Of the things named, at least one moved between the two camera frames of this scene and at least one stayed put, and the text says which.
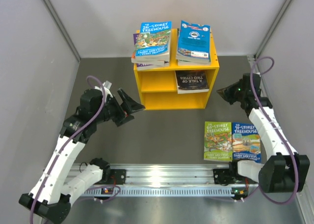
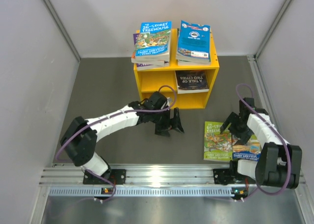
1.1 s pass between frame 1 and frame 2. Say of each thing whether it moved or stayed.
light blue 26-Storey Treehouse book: stayed
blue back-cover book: stayed
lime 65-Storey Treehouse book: stayed
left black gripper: moved
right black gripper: moved
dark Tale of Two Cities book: stayed
